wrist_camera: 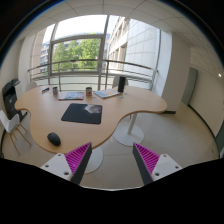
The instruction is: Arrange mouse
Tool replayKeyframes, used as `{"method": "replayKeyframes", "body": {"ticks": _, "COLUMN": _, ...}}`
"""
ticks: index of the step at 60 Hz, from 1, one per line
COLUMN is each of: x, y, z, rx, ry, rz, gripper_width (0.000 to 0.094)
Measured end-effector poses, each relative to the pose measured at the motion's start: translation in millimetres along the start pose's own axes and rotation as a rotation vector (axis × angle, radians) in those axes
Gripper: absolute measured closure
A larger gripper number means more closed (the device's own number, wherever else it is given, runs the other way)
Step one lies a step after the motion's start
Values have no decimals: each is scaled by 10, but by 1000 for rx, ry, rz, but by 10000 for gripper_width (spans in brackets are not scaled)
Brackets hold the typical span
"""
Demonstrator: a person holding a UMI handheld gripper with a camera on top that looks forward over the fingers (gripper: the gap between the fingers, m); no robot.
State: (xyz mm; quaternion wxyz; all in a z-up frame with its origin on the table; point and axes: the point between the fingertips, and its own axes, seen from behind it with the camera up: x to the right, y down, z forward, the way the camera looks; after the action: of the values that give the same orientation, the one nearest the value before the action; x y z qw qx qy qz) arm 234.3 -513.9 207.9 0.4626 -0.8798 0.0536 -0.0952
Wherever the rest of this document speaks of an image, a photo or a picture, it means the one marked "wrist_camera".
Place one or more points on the magazine right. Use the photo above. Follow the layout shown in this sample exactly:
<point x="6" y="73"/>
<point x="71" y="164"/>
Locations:
<point x="106" y="93"/>

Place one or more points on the dark mug right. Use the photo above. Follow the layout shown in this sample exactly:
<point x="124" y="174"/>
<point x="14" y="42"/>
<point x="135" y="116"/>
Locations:
<point x="88" y="91"/>

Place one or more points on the dark mug left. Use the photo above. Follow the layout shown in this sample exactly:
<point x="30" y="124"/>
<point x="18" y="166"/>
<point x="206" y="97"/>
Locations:
<point x="55" y="91"/>

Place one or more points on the black cylindrical speaker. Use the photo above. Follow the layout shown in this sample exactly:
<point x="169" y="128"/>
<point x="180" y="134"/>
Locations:
<point x="121" y="84"/>

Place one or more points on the black mouse pad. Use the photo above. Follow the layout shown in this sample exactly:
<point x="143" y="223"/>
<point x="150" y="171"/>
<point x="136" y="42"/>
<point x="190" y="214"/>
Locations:
<point x="83" y="113"/>

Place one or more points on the small dark object on table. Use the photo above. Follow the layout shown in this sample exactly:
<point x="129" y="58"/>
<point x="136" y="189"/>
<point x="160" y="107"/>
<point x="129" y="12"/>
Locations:
<point x="45" y="90"/>

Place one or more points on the green door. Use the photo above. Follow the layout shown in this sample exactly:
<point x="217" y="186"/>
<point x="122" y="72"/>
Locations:
<point x="190" y="85"/>

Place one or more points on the magazine left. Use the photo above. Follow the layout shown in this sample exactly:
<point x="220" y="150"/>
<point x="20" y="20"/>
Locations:
<point x="71" y="96"/>

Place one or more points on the dark mug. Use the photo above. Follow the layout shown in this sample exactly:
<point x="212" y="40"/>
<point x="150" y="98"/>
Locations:
<point x="55" y="91"/>
<point x="88" y="91"/>

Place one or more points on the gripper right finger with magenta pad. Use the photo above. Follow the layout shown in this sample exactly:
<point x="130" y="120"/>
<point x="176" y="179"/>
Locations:
<point x="153" y="166"/>

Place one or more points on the metal balcony railing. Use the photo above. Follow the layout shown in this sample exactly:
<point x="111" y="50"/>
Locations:
<point x="76" y="75"/>

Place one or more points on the wooden curved table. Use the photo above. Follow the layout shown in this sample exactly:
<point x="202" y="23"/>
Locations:
<point x="61" y="126"/>

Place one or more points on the white chair wooden legs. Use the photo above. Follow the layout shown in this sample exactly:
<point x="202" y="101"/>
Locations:
<point x="12" y="125"/>

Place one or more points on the magazine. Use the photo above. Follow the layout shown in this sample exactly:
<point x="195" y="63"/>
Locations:
<point x="71" y="96"/>
<point x="106" y="93"/>

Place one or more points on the black computer mouse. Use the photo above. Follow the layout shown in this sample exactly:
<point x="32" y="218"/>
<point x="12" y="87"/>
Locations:
<point x="54" y="139"/>

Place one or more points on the white chair far left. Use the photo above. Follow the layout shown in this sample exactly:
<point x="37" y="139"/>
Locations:
<point x="30" y="86"/>

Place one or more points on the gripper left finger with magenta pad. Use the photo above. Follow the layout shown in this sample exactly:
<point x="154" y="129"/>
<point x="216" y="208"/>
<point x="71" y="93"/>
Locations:
<point x="70" y="166"/>

